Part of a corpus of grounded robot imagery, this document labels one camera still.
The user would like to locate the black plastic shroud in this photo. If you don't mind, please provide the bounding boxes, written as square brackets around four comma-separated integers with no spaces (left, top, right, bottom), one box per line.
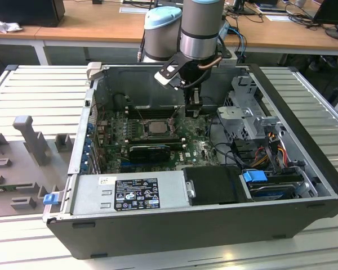
[182,165,255,206]

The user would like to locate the yellow red power wires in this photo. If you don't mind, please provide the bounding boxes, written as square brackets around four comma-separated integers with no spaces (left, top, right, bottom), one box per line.
[253,132,288,168]

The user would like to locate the silver power supply unit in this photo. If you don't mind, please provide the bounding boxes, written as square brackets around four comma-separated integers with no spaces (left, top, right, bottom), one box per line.
[60,170,192,218]

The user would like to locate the crumpled white paper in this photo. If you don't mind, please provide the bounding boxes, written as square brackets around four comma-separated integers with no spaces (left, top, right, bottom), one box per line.
[0,15,24,34]

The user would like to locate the grey parts rack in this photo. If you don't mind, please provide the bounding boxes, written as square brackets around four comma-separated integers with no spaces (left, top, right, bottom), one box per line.
[0,114,77,219]

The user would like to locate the CPU socket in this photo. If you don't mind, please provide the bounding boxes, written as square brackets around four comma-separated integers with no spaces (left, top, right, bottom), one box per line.
[142,118,177,136]

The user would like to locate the silver CPU green edge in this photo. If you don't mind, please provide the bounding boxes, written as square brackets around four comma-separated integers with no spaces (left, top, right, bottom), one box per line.
[149,121,169,134]

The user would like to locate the hard disk blue carrier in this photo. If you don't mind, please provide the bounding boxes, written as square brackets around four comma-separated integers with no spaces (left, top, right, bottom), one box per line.
[241,168,304,203]

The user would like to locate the black computer tower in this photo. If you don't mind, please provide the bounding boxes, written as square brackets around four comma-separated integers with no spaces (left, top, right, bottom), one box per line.
[0,0,66,28]

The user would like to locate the wooden desk white frame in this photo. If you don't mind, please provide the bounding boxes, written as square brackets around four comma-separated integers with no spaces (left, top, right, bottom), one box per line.
[0,0,338,67]

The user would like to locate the white papers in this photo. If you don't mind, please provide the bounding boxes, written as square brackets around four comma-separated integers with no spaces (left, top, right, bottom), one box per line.
[255,2,293,23]

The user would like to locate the metal socket cover frame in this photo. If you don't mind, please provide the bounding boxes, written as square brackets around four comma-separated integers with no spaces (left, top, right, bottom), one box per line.
[143,118,177,136]

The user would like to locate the pale plastic case latch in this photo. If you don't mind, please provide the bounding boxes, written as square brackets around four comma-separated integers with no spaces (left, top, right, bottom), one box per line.
[86,62,103,85]

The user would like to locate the green RAM stick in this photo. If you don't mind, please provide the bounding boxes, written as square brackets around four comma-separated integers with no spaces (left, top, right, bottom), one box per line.
[0,183,34,195]

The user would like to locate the black monitor with stand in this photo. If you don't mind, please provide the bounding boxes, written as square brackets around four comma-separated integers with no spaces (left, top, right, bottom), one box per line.
[312,0,338,42]

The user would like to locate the blue cable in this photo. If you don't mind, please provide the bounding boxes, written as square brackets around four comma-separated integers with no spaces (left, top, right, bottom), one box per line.
[227,25,247,57]

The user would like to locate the metal wire locking lever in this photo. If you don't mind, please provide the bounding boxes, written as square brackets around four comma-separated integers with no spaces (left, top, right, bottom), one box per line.
[170,104,185,120]
[136,106,147,124]

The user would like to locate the black open PC case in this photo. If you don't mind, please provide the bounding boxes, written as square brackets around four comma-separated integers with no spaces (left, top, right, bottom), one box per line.
[42,62,338,261]

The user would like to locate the blue case latch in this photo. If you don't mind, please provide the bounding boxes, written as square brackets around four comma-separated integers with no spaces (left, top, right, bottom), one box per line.
[43,193,59,206]

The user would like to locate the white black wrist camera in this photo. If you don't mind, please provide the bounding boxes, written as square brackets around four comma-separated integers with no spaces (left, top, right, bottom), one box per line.
[153,59,184,91]

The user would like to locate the metal drive cage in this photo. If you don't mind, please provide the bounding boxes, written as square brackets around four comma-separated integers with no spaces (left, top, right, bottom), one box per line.
[216,74,288,147]

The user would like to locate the green motherboard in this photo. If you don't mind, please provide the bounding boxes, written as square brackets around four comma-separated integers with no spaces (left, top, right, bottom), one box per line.
[97,108,237,174]

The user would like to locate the black graphics card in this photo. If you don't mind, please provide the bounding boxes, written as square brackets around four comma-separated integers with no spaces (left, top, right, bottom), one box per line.
[128,144,172,164]

